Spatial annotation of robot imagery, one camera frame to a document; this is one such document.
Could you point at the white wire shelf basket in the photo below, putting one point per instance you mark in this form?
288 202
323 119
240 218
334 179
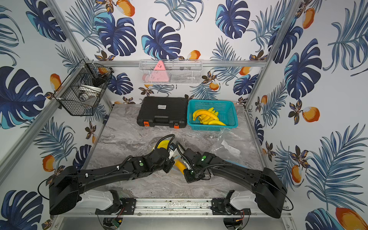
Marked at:
180 71

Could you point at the black plastic tool case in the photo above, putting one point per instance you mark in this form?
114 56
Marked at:
163 111

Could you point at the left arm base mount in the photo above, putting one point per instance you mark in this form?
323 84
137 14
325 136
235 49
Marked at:
120 206

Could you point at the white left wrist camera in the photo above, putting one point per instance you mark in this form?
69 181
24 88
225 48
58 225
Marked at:
172 150

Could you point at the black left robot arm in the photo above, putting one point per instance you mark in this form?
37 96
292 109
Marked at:
66 189

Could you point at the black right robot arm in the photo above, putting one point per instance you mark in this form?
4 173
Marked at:
270 193

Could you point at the clear zip-top bag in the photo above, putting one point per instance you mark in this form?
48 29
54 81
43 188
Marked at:
231 147

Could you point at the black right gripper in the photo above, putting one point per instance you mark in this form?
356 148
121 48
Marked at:
188 178

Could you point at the black wire basket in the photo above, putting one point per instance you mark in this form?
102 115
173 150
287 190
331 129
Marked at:
83 89

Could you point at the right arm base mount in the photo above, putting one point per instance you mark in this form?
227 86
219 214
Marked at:
222 206

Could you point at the green-yellow banana bunch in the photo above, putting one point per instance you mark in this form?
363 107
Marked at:
163 144

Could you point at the orange-yellow banana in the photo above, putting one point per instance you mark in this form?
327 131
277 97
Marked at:
180 166

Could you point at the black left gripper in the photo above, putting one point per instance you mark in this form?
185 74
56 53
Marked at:
171 162

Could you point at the pink triangular object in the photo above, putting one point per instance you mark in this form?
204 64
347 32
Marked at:
159 74

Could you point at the teal plastic basket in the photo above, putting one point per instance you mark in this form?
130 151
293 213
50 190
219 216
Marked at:
224 110

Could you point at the aluminium front rail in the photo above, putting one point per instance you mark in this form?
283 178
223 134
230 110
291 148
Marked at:
159 208

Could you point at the clear bag with banana peel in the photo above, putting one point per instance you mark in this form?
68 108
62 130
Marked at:
177 157

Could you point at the yellow banana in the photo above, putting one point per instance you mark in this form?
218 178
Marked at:
216 123

